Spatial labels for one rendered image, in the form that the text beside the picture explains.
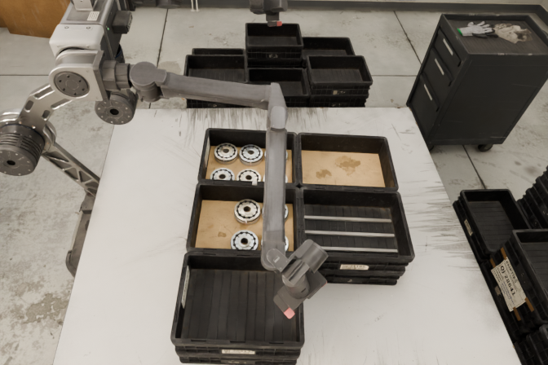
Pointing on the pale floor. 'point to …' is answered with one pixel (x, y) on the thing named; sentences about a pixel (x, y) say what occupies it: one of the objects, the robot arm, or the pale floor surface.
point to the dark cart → (477, 81)
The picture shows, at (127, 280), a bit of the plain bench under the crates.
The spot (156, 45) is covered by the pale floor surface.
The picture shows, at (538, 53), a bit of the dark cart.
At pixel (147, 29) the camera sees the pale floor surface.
